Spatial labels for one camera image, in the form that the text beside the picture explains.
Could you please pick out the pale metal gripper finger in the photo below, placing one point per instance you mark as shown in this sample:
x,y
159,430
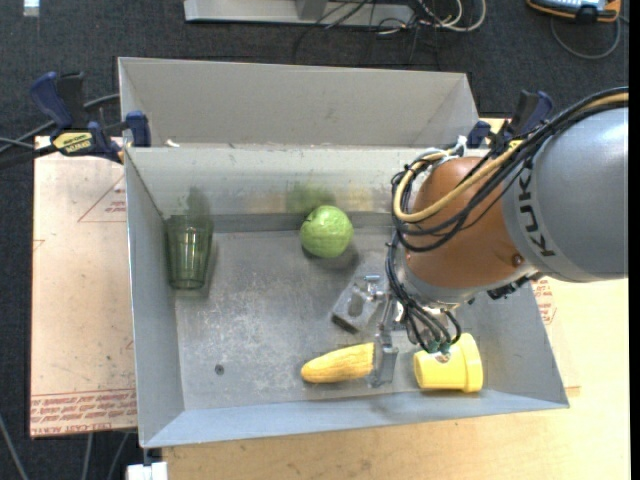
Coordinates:
x,y
384,368
356,308

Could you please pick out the yellow corn cob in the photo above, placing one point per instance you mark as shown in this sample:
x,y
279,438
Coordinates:
x,y
337,365

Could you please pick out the yellow plastic cup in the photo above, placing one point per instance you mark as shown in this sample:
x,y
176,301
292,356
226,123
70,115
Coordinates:
x,y
450,370

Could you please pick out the green apple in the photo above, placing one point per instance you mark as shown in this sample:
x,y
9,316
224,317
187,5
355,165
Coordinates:
x,y
326,232

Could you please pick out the grey metal bin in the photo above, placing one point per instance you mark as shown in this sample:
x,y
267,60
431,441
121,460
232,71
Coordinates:
x,y
260,328

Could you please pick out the clear green cup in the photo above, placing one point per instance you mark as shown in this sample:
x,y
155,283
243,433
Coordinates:
x,y
188,253

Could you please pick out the brown cardboard board, red print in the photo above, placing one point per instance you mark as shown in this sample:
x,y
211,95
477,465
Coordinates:
x,y
80,288

